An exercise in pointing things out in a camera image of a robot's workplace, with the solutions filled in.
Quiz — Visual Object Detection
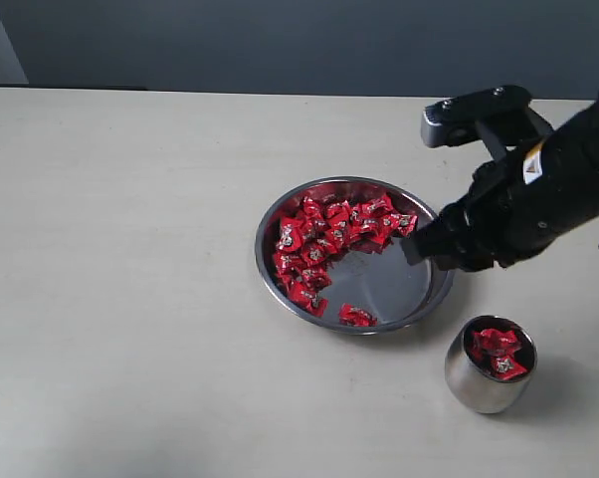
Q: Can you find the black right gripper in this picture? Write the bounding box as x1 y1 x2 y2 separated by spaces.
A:
400 148 568 272

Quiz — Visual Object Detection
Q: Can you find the shiny steel cup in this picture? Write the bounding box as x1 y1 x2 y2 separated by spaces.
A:
444 316 537 414

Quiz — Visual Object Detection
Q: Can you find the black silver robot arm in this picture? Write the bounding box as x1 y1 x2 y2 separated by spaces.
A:
402 85 599 272

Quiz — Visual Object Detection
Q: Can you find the round steel plate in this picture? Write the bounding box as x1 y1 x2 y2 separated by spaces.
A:
255 176 455 336

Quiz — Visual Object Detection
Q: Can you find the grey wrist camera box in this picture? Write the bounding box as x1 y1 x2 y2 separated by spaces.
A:
421 85 533 148

